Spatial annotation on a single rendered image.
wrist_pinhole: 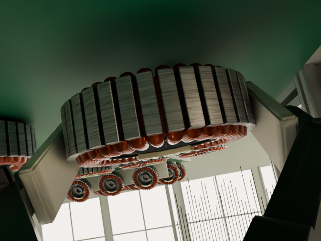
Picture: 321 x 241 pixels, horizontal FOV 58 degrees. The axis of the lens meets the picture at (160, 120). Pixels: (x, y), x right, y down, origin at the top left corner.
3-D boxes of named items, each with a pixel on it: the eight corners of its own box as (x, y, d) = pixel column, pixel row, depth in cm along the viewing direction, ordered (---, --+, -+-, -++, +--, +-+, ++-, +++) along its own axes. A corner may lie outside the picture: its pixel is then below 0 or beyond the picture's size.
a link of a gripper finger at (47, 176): (54, 224, 14) (38, 226, 14) (86, 157, 20) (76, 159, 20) (31, 169, 13) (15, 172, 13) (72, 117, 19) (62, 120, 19)
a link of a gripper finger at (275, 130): (280, 119, 12) (299, 115, 12) (239, 82, 19) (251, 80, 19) (285, 180, 13) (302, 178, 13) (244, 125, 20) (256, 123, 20)
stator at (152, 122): (18, 85, 13) (26, 169, 12) (267, 37, 13) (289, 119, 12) (92, 125, 24) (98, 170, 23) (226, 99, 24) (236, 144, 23)
